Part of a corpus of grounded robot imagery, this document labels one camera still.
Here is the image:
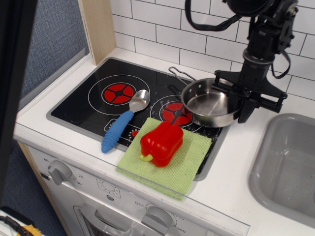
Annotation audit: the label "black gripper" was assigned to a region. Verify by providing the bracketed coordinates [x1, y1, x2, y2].
[212, 59, 287, 123]

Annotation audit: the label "silver pot with handle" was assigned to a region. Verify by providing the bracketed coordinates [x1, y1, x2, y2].
[168, 66, 240, 128]

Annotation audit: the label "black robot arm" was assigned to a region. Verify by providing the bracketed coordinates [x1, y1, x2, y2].
[213, 0, 298, 123]

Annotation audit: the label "green rag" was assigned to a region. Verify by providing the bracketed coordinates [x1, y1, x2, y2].
[116, 118, 212, 200]

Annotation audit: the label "grey sink basin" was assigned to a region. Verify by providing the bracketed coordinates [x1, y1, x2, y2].
[249, 114, 315, 227]

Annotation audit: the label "red toy bell pepper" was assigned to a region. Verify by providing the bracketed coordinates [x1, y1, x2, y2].
[140, 121, 184, 167]

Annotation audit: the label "black toy stovetop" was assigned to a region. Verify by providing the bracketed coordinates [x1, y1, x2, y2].
[47, 58, 228, 181]

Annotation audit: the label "grey right oven knob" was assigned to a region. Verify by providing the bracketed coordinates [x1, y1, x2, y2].
[141, 206, 173, 236]

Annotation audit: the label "grey oven knob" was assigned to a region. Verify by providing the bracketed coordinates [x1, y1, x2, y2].
[48, 160, 72, 186]
[141, 206, 173, 236]

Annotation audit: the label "grey left oven knob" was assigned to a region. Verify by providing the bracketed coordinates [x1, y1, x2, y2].
[48, 160, 72, 186]

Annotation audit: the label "black flat wrist cable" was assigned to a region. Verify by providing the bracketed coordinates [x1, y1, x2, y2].
[184, 0, 291, 80]

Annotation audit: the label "blue handled silver spoon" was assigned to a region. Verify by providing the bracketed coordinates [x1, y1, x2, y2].
[101, 89, 150, 153]

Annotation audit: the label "light wooden post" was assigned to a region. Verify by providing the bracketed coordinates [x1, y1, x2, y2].
[78, 0, 117, 65]

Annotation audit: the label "black braided cable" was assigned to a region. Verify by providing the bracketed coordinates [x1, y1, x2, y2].
[0, 0, 37, 205]

